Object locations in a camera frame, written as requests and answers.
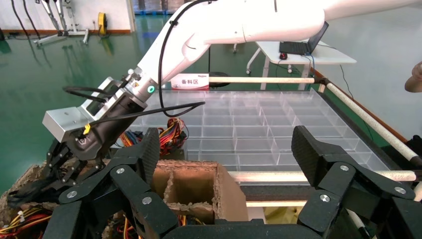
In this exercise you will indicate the white padded cart rail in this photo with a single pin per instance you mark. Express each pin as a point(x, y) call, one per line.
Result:
point(362, 117)
point(263, 80)
point(263, 176)

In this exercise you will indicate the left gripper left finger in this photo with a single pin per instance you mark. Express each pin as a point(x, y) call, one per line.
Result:
point(132, 184)

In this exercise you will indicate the brown cardboard divider box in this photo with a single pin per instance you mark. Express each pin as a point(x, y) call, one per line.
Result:
point(227, 198)

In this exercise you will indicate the person hand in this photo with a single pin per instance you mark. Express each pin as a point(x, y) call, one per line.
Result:
point(415, 79)

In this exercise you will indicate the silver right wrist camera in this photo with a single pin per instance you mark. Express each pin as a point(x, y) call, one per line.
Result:
point(64, 123)

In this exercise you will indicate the black laptop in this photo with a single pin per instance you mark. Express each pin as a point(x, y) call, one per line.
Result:
point(293, 47)

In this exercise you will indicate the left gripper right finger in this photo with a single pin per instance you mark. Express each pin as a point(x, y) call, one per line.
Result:
point(333, 184)

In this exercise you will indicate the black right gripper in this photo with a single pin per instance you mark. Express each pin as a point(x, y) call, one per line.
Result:
point(105, 132)

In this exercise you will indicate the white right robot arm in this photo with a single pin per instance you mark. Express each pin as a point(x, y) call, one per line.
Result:
point(263, 23)

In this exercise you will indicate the black rail corner connector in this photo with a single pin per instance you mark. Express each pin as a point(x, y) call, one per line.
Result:
point(321, 80)

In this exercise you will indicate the red white area sign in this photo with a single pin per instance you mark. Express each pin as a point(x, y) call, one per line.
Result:
point(189, 81)

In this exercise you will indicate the dark computer mouse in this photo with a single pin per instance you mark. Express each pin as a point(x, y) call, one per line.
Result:
point(283, 56)

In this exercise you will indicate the black fabric bundle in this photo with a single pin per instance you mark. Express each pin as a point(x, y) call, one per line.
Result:
point(415, 145)

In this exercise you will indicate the white office table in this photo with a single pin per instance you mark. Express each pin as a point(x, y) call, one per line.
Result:
point(329, 57)

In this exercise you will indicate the grey metal stand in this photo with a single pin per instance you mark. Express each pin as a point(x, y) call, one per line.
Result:
point(75, 32)

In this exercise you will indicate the white cart lower bar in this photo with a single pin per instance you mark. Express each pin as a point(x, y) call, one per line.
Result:
point(277, 204)

